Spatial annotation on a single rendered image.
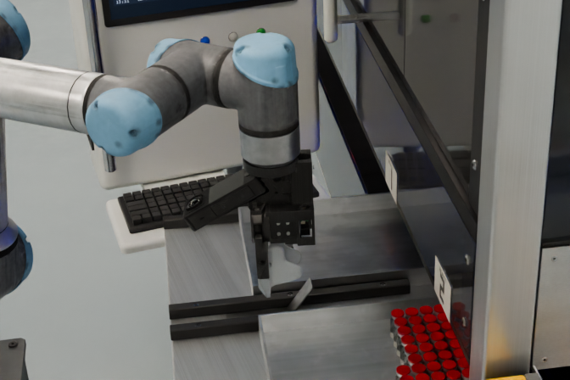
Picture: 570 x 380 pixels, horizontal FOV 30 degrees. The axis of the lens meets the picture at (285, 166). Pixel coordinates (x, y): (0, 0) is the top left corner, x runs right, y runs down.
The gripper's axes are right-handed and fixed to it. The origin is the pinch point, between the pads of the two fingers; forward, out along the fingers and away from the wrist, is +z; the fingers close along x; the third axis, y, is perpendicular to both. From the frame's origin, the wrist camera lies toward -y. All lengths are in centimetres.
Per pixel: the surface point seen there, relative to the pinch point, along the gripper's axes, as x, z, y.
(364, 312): 19.6, 19.1, 15.5
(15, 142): 269, 107, -102
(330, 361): 9.9, 20.9, 9.3
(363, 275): 28.1, 17.8, 16.2
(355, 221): 50, 21, 17
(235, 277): 34.2, 21.0, -5.4
